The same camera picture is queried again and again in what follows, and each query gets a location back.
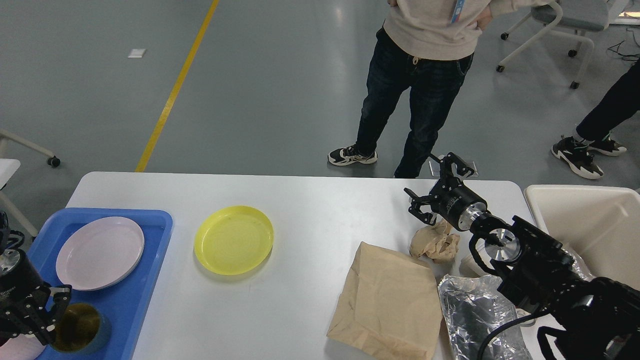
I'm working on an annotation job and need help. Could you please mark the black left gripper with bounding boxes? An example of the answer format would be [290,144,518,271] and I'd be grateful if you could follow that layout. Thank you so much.
[0,249,73,346]

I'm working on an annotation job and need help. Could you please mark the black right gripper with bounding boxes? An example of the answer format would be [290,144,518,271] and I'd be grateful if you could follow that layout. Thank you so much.
[404,152,488,231]

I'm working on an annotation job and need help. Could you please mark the pink mug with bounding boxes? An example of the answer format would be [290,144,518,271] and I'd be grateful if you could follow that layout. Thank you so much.
[0,334,46,360]

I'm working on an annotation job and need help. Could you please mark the dark teal mug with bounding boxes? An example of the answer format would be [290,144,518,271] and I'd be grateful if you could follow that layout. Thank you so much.
[51,303,112,355]

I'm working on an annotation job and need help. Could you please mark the yellow plastic plate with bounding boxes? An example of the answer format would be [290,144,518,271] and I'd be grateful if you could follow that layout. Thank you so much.
[193,205,275,276]

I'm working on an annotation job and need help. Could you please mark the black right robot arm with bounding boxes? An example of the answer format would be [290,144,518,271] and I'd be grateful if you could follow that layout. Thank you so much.
[405,152,640,360]

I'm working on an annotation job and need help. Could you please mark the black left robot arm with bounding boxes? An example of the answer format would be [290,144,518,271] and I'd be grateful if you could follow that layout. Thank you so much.
[0,212,73,346]

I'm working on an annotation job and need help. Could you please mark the crumpled brown paper ball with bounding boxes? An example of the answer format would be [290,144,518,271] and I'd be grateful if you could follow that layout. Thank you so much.
[409,219,461,264]

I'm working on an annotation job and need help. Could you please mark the pink plate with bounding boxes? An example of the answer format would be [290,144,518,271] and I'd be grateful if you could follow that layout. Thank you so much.
[55,216,146,292]

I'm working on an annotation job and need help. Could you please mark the blue plastic tray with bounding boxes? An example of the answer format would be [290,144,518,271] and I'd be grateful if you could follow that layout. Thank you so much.
[27,207,173,360]

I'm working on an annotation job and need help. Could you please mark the silver foil bag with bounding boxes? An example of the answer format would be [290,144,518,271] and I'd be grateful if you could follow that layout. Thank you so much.
[437,250,596,360]

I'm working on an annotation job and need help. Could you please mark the brown paper bag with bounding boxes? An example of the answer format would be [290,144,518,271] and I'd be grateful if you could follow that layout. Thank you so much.
[326,242,443,360]

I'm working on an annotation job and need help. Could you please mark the person in beige sweater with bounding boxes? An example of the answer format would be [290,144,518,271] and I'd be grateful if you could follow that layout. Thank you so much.
[327,0,547,179]

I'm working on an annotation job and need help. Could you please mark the person in black trousers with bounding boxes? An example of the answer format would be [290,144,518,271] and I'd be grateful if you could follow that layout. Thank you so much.
[551,61,640,180]

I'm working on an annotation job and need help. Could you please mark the beige plastic bin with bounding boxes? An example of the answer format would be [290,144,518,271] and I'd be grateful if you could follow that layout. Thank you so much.
[524,184,640,289]

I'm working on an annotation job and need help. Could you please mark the black floor cables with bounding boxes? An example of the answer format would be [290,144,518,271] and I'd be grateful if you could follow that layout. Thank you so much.
[606,26,640,76]

